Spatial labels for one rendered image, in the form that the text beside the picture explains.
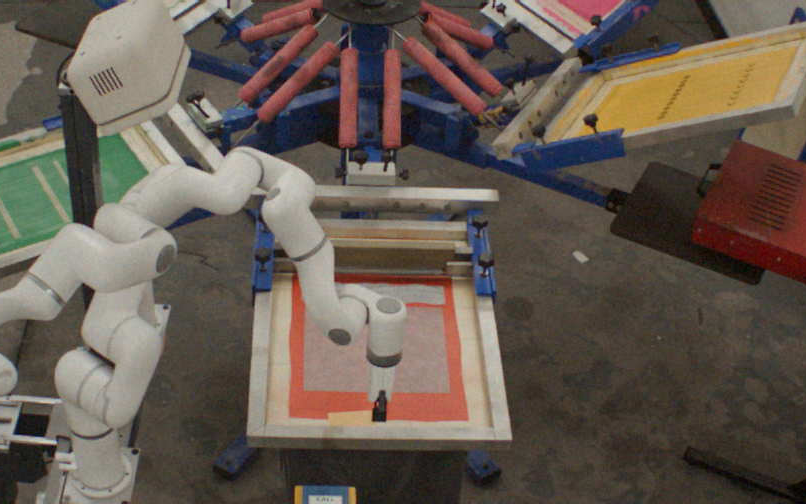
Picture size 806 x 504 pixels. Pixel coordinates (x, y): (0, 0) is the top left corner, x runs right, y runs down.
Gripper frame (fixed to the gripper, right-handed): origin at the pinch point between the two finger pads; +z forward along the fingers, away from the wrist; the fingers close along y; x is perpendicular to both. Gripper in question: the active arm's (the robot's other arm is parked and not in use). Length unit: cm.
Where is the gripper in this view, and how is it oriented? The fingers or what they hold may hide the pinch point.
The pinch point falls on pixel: (378, 405)
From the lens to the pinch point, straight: 263.6
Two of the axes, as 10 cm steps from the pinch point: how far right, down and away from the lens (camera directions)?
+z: -0.8, 7.7, 6.3
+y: 0.4, 6.3, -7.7
